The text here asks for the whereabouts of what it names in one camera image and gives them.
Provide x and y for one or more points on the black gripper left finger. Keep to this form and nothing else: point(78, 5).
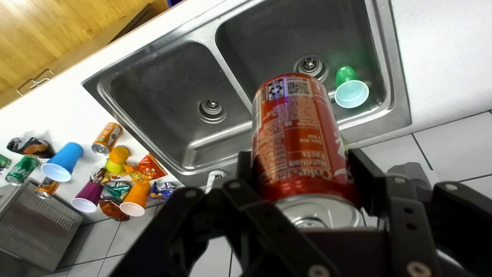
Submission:
point(264, 240)

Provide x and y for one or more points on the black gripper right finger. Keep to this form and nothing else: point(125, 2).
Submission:
point(440, 231)

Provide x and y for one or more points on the red cola can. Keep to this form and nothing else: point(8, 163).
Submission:
point(299, 159)

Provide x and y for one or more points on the orange soda can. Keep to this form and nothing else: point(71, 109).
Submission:
point(107, 139)

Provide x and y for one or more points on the green soda can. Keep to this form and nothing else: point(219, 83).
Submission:
point(22, 169)

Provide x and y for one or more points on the wooden base drawer cabinet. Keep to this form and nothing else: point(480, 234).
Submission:
point(44, 37)

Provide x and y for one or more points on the orange plastic cup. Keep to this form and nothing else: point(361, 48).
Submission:
point(136, 200)

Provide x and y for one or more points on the blue snack bag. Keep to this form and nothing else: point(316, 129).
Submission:
point(162, 189)

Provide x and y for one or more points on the chrome gooseneck faucet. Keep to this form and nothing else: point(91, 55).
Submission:
point(214, 179)

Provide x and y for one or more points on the orange snack bag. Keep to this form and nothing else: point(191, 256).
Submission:
point(151, 168)

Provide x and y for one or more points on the purple plastic cup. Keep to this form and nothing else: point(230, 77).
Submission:
point(87, 200)

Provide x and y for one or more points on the yellow orange juice bottle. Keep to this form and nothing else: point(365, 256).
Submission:
point(118, 159)

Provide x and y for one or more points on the blue plastic cup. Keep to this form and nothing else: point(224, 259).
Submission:
point(62, 165)

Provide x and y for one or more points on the stainless steel double sink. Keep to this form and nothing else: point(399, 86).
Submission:
point(188, 95)

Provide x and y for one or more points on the green plastic cup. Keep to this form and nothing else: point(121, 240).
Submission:
point(351, 91)

